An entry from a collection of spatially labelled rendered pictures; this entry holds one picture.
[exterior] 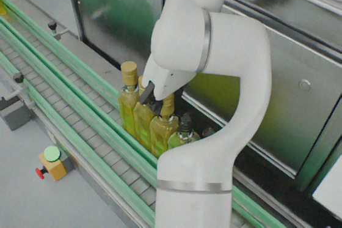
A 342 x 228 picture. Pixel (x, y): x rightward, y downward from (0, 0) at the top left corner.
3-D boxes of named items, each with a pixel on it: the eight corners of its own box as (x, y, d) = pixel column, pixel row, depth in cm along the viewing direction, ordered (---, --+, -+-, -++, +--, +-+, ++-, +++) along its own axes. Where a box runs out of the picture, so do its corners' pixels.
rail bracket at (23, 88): (38, 107, 99) (24, 76, 90) (18, 120, 96) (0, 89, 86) (32, 100, 101) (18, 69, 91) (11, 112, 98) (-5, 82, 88)
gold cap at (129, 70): (141, 80, 73) (140, 65, 69) (129, 88, 71) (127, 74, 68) (130, 73, 74) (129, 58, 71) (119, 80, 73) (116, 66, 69)
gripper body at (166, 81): (188, 15, 54) (176, 57, 64) (141, 41, 49) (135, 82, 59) (220, 44, 52) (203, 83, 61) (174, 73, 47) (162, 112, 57)
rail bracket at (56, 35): (76, 49, 119) (68, 18, 109) (60, 57, 116) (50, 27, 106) (70, 44, 121) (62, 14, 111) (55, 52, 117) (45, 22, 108)
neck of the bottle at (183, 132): (195, 132, 66) (196, 118, 62) (185, 141, 64) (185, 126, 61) (184, 125, 67) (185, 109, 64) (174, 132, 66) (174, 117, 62)
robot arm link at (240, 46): (152, 184, 40) (160, 22, 43) (250, 186, 42) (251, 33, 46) (162, 191, 31) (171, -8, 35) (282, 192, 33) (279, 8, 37)
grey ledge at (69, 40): (164, 124, 107) (163, 100, 98) (144, 139, 103) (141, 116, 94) (29, 13, 152) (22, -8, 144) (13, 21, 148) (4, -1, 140)
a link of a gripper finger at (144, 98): (167, 63, 54) (172, 74, 60) (132, 95, 54) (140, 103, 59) (171, 68, 54) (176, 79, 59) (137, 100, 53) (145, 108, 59)
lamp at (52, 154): (63, 156, 93) (60, 150, 91) (50, 165, 91) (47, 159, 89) (55, 147, 96) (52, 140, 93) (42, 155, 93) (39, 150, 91)
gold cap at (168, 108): (178, 109, 67) (178, 94, 64) (165, 118, 65) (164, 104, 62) (165, 100, 69) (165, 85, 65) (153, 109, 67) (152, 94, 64)
